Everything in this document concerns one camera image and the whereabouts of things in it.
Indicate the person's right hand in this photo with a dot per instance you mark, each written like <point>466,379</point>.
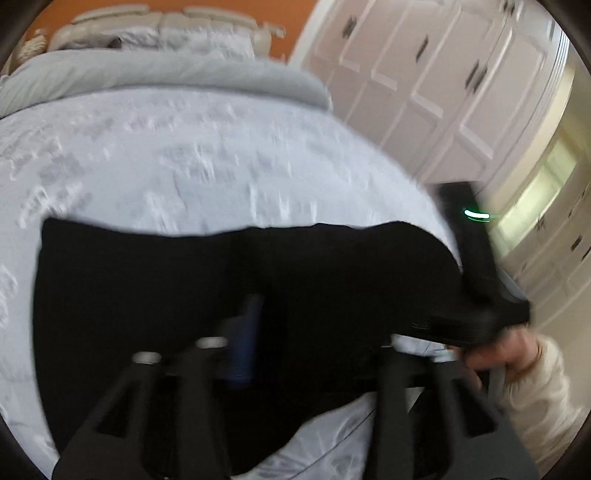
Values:
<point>503,353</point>

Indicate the grey butterfly pillow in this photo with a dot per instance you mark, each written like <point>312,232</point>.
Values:
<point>194,39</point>

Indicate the bed with butterfly sheet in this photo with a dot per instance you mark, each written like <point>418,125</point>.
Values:
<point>184,157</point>

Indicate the black pants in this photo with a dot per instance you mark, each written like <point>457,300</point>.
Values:
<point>184,295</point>

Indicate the beige padded headboard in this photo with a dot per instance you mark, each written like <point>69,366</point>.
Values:
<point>157,23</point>

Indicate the white bedside ornament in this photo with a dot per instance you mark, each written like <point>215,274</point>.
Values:
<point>33,45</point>

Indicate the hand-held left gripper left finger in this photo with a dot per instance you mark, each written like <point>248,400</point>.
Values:
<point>241,344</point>

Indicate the person's right forearm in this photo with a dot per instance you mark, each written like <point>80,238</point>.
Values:
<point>545,401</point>

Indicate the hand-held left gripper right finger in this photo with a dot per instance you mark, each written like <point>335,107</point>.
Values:
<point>415,415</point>

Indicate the grey duvet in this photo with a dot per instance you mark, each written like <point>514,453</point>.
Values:
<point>161,74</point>

